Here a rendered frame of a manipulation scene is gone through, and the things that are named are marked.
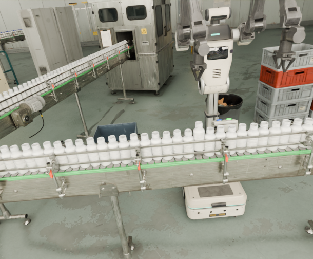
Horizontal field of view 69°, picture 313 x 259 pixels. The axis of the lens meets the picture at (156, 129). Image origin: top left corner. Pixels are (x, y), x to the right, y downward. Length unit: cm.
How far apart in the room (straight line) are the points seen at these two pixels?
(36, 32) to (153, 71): 343
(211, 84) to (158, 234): 135
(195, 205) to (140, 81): 343
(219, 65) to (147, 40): 314
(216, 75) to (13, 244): 225
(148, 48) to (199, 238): 363
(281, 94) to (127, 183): 261
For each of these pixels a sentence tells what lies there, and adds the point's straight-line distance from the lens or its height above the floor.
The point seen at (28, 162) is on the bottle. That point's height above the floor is 107.
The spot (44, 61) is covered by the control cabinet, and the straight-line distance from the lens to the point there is 706.
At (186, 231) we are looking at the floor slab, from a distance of 219.
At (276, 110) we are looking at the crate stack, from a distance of 352.
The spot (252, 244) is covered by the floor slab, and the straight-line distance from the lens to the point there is 219.
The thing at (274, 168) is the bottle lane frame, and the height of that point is 90.
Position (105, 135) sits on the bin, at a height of 86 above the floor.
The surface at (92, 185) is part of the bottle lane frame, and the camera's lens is 137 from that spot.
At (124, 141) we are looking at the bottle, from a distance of 120.
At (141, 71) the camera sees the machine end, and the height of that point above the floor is 53.
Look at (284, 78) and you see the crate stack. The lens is 338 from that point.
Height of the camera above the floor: 177
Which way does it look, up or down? 29 degrees down
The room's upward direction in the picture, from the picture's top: 5 degrees counter-clockwise
